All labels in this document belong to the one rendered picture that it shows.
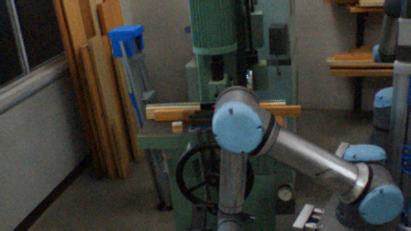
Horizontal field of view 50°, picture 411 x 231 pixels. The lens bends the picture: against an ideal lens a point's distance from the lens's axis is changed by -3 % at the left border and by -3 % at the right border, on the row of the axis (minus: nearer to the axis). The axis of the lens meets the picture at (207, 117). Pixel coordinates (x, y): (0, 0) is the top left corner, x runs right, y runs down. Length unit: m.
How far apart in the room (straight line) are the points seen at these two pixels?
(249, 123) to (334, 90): 3.25
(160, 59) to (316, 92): 1.52
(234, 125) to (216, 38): 0.75
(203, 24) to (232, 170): 0.67
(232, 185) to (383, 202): 0.41
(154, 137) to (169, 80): 2.68
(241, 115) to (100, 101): 2.27
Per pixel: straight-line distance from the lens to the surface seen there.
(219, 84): 1.84
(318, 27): 4.11
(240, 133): 1.06
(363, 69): 3.75
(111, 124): 3.29
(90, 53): 3.14
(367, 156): 1.31
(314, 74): 4.23
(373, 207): 1.21
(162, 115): 1.97
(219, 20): 1.75
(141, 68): 2.79
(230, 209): 1.36
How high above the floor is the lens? 1.66
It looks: 23 degrees down
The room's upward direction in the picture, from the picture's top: 5 degrees counter-clockwise
